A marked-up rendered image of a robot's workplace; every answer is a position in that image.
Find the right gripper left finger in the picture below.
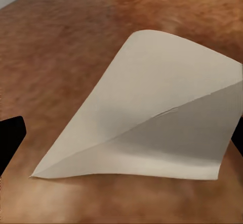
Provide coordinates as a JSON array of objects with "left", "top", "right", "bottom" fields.
[{"left": 0, "top": 116, "right": 26, "bottom": 176}]

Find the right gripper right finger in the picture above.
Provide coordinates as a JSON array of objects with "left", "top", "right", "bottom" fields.
[{"left": 231, "top": 117, "right": 243, "bottom": 155}]

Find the paper coffee filter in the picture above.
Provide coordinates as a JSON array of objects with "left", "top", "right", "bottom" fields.
[{"left": 31, "top": 29, "right": 243, "bottom": 180}]

